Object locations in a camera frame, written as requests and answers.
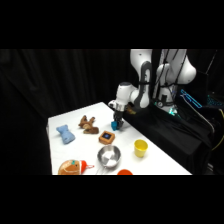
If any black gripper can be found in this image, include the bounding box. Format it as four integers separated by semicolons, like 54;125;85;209
112;110;126;130

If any wooden block with blue mark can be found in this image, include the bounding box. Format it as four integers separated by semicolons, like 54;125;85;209
98;130;116;146

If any tan wrist attachment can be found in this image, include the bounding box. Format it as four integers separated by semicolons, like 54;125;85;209
124;105;137;116

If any brown plush animal toy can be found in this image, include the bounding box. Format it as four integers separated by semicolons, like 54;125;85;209
78;114;100;135

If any small metal pot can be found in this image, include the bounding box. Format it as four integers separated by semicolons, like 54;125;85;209
96;144;122;175

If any yellow plastic cup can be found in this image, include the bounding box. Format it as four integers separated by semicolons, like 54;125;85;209
133;139;149;159

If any orange plate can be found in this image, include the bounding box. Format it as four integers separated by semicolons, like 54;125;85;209
116;168;134;176

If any black cloth-covered stand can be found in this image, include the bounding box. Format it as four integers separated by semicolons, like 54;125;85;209
121;99;214;176

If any light blue plush toy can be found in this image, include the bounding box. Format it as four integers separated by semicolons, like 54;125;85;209
55;124;76;145

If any grey vertical pole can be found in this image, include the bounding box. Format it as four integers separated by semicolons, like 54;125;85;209
153;49;166;100

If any orange plush toy red loop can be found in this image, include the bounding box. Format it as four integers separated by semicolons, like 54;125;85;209
57;159;96;176

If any blue-lit electronic device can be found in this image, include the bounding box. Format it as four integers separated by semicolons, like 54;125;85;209
179;88;204;110

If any black curtain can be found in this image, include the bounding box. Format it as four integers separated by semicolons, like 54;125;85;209
0;49;224;176

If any cyan-lit electronic device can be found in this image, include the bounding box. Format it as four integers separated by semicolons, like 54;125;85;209
206;94;224;110

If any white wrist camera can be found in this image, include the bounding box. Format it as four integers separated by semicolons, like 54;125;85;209
107;100;118;110

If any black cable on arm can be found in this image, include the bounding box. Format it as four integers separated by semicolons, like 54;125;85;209
159;49;188;101

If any yellow cable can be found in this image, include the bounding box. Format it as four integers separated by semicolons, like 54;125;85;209
211;108;224;152

